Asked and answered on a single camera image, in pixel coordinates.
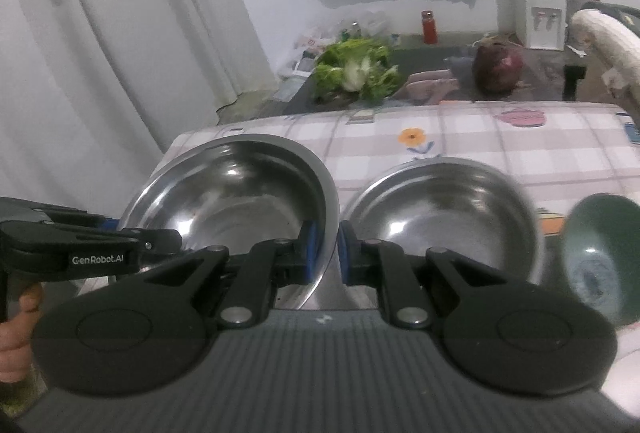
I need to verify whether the steel bowl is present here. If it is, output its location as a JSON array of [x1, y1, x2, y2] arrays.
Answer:
[[342, 157, 544, 283], [119, 134, 340, 309]]

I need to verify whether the green ceramic bowl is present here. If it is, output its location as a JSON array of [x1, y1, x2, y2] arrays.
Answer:
[[560, 194, 639, 327]]

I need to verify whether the person's left hand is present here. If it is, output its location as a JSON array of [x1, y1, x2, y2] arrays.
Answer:
[[0, 283, 43, 383]]

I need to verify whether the green leafy lettuce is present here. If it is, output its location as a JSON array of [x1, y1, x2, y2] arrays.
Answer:
[[311, 38, 404, 104]]

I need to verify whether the white curtain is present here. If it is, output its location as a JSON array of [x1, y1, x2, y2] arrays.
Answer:
[[1, 0, 276, 216]]

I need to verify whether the red cabbage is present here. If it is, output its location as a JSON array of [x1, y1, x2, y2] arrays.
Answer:
[[472, 43, 524, 95]]

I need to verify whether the red jar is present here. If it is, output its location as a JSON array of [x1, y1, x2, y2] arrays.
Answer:
[[421, 11, 438, 44]]

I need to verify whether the white water dispenser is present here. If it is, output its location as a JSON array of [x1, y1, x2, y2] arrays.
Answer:
[[513, 0, 566, 51]]

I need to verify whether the white rolled mattress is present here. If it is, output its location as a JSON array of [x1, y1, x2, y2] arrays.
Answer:
[[570, 8, 639, 122]]

